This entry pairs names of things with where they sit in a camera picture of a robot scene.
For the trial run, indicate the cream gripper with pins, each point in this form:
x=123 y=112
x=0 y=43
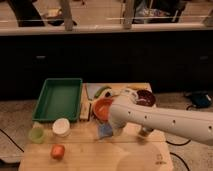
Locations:
x=117 y=130

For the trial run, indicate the blue sponge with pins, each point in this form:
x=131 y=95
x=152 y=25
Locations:
x=104 y=130

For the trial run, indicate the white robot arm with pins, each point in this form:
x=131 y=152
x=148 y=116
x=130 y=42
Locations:
x=194 y=125

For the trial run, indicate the green plastic tray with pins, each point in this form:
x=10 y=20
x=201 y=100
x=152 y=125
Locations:
x=59 y=98

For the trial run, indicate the orange bowl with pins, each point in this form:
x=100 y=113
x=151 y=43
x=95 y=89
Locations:
x=101 y=108

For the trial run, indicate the metal cup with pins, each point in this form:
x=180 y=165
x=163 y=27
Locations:
x=145 y=131

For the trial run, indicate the wooden block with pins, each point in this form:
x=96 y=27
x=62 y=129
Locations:
x=85 y=111

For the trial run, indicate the dark red bowl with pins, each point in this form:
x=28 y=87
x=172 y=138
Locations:
x=145 y=98

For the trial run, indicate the yellow banana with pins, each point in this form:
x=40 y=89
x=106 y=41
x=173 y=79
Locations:
x=136 y=88

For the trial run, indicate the white cutting board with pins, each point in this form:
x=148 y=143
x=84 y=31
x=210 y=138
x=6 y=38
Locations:
x=92 y=88

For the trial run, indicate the white lidded jar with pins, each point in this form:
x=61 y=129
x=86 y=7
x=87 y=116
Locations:
x=61 y=127

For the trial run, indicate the orange fruit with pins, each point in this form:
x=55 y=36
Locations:
x=57 y=151

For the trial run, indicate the light green cup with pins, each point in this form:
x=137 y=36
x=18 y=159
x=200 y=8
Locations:
x=36 y=135

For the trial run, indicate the blue device on floor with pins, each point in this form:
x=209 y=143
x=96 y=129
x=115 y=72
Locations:
x=201 y=100

